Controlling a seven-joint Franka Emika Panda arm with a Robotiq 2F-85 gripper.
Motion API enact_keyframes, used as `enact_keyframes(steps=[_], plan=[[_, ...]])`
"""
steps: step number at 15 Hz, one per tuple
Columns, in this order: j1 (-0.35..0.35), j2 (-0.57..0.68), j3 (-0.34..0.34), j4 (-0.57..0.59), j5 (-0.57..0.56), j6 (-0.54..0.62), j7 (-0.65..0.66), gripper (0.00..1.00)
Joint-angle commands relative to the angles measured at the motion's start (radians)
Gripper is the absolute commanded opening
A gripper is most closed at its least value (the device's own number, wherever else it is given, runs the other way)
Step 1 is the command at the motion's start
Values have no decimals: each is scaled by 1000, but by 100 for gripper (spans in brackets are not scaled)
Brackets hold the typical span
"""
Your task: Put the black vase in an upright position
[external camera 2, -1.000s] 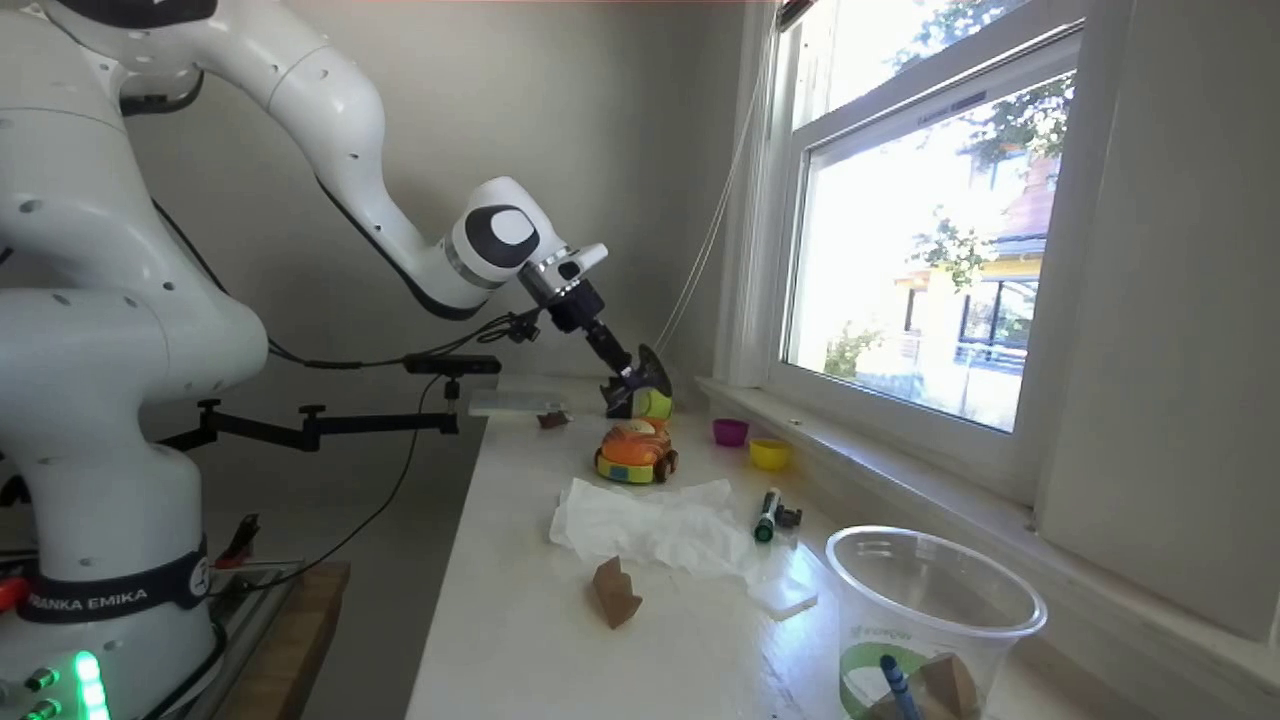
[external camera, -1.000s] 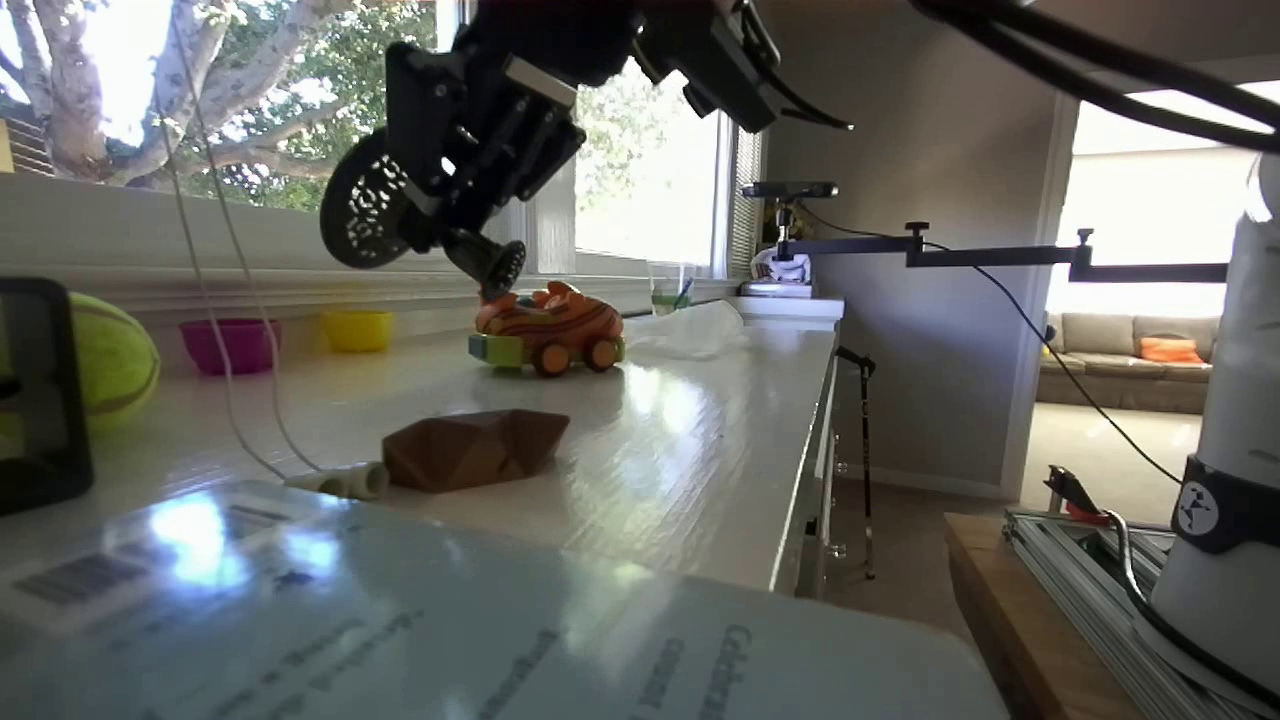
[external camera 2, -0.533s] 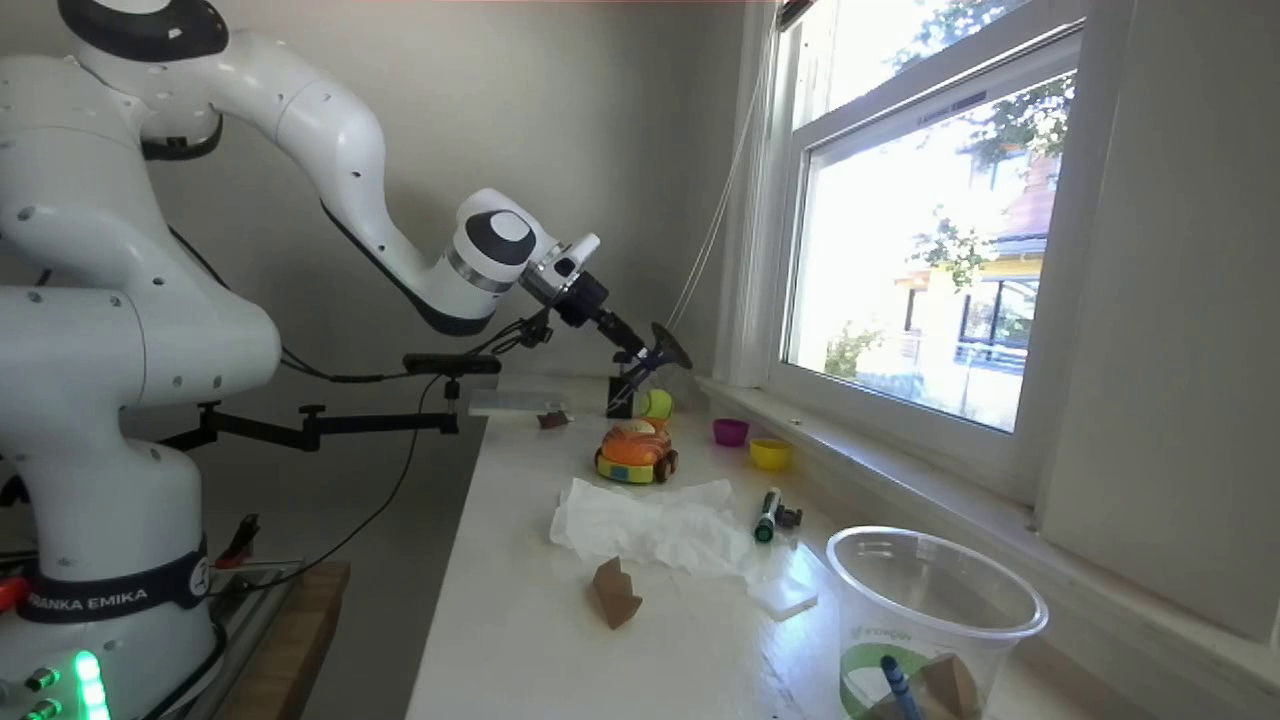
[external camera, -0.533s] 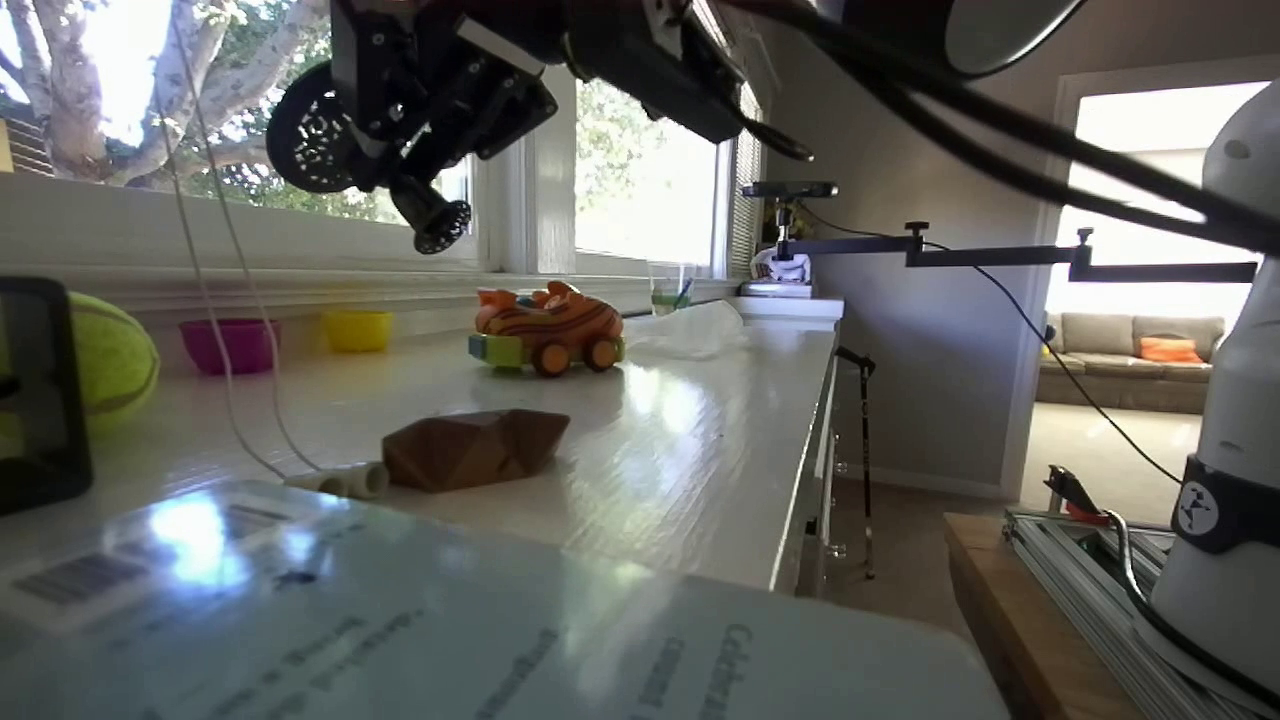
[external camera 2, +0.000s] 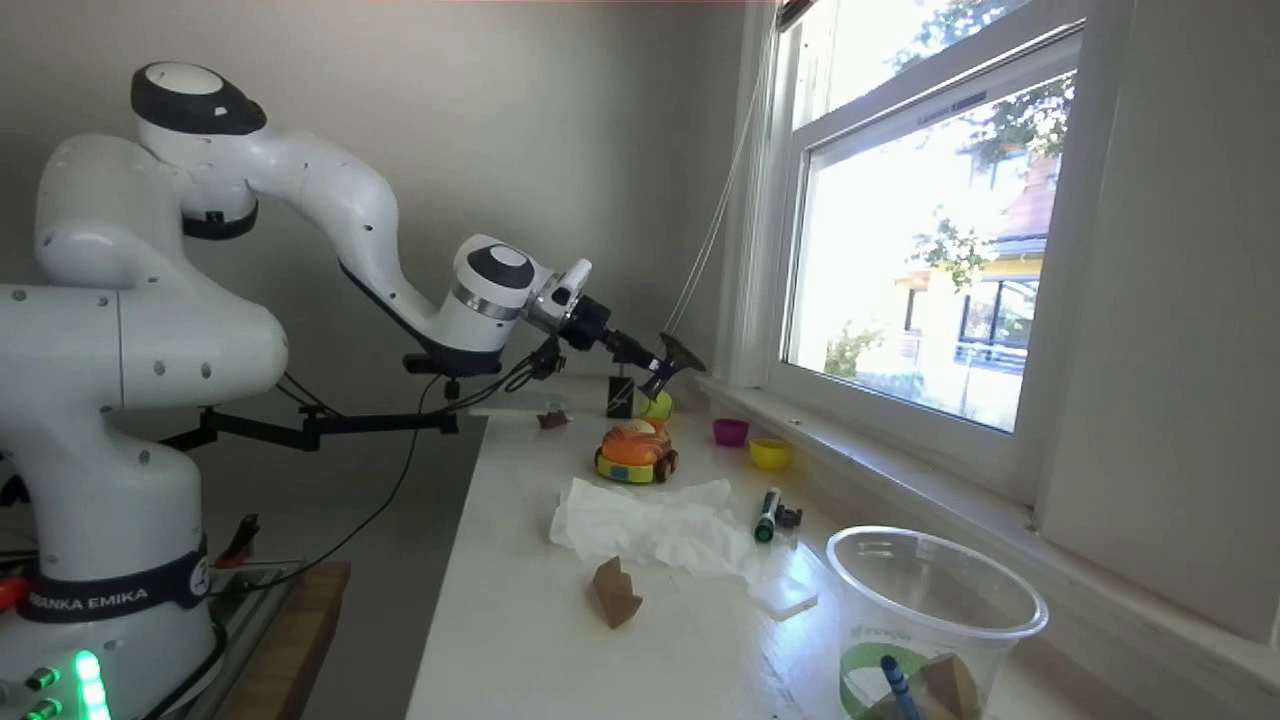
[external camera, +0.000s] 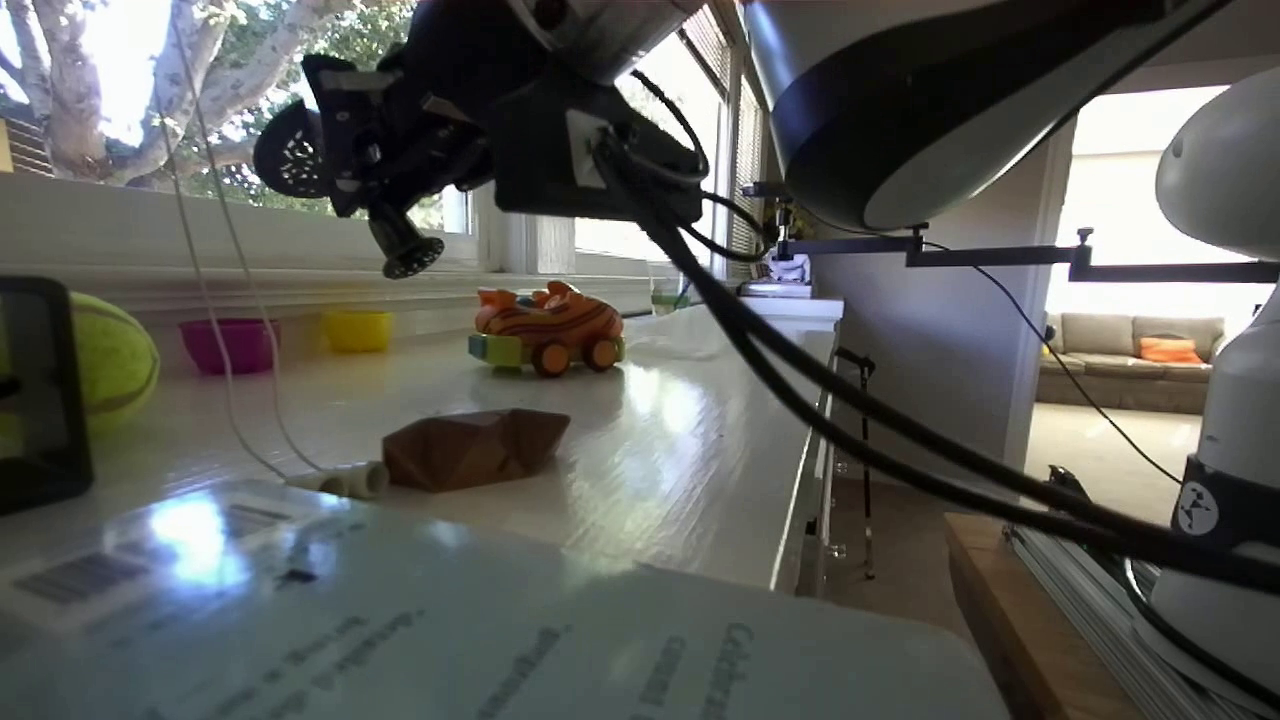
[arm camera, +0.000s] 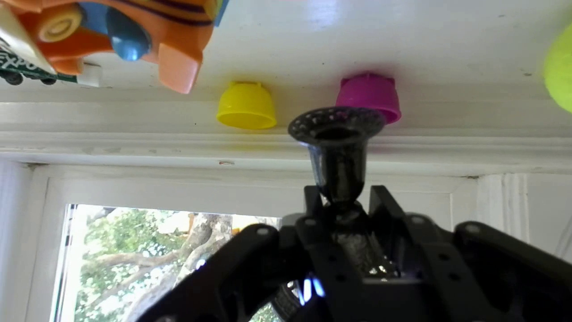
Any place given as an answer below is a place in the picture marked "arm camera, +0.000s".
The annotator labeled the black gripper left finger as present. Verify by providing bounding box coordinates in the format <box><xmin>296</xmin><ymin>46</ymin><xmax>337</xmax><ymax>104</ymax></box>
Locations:
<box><xmin>135</xmin><ymin>184</ymin><xmax>371</xmax><ymax>322</ymax></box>

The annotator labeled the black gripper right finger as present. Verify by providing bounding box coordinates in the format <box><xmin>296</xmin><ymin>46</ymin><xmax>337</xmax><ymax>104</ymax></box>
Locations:
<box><xmin>364</xmin><ymin>184</ymin><xmax>572</xmax><ymax>322</ymax></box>

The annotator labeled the black vase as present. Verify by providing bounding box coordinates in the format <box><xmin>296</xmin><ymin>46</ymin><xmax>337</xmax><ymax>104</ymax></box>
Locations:
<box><xmin>285</xmin><ymin>105</ymin><xmax>387</xmax><ymax>225</ymax></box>

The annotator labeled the yellow plastic cup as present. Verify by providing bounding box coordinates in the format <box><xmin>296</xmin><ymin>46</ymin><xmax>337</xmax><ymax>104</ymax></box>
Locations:
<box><xmin>214</xmin><ymin>79</ymin><xmax>278</xmax><ymax>132</ymax></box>

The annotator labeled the magenta plastic cup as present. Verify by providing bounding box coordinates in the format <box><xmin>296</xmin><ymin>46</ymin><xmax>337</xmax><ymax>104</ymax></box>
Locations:
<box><xmin>333</xmin><ymin>71</ymin><xmax>401</xmax><ymax>125</ymax></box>

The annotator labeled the yellow-green ball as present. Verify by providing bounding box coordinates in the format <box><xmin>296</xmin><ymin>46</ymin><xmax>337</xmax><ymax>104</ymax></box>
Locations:
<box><xmin>541</xmin><ymin>21</ymin><xmax>572</xmax><ymax>114</ymax></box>

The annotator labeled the orange toy car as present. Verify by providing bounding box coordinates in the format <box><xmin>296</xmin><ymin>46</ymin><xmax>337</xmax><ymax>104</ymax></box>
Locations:
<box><xmin>0</xmin><ymin>0</ymin><xmax>224</xmax><ymax>96</ymax></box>

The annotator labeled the green marker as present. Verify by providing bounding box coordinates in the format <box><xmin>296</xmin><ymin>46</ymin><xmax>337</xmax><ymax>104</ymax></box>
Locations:
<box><xmin>0</xmin><ymin>48</ymin><xmax>103</xmax><ymax>89</ymax></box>

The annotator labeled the white window frame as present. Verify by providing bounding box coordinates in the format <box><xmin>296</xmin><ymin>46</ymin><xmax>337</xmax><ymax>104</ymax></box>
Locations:
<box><xmin>0</xmin><ymin>100</ymin><xmax>572</xmax><ymax>322</ymax></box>

